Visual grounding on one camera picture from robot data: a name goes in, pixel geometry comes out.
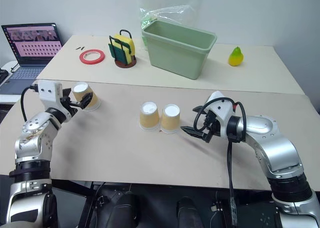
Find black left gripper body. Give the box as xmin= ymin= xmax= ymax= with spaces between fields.
xmin=60 ymin=94 xmax=79 ymax=117

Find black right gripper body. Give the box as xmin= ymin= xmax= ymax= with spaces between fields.
xmin=202 ymin=110 xmax=229 ymax=142

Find tan paper cup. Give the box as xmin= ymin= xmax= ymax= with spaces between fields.
xmin=71 ymin=82 xmax=102 ymax=112
xmin=139 ymin=101 xmax=161 ymax=133
xmin=159 ymin=103 xmax=182 ymax=135

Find red tape roll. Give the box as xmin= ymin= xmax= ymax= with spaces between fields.
xmin=78 ymin=49 xmax=106 ymax=64

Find pale green plastic bin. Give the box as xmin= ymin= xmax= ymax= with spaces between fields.
xmin=141 ymin=19 xmax=218 ymax=81

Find open grey laptop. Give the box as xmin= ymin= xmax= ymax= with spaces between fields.
xmin=0 ymin=22 xmax=64 ymax=96

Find green scouring pad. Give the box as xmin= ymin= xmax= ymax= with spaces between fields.
xmin=107 ymin=43 xmax=129 ymax=63

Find yellow green toy pear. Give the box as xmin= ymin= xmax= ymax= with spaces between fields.
xmin=227 ymin=46 xmax=245 ymax=68

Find yellow sponge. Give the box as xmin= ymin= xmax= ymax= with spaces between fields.
xmin=113 ymin=33 xmax=137 ymax=65

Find small dark rounded shape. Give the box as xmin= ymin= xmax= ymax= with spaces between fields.
xmin=175 ymin=195 xmax=205 ymax=228

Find clear plastic bag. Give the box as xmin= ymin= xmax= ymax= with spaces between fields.
xmin=139 ymin=4 xmax=201 ymax=51

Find large dark rounded shape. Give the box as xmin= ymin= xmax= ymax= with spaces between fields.
xmin=89 ymin=187 xmax=144 ymax=228

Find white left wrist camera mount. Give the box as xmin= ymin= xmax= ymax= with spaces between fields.
xmin=34 ymin=80 xmax=73 ymax=119

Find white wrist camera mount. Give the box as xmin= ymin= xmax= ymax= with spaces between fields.
xmin=204 ymin=90 xmax=237 ymax=125
xmin=34 ymin=80 xmax=73 ymax=119

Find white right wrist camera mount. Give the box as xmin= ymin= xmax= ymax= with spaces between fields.
xmin=204 ymin=90 xmax=237 ymax=125

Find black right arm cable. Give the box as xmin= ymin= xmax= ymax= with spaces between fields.
xmin=192 ymin=97 xmax=249 ymax=226

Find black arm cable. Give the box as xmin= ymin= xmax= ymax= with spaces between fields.
xmin=20 ymin=85 xmax=39 ymax=122
xmin=192 ymin=97 xmax=249 ymax=226

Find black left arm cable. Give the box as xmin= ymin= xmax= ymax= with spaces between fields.
xmin=20 ymin=85 xmax=39 ymax=122

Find sponges in wire holder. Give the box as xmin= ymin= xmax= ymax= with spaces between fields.
xmin=108 ymin=29 xmax=138 ymax=69

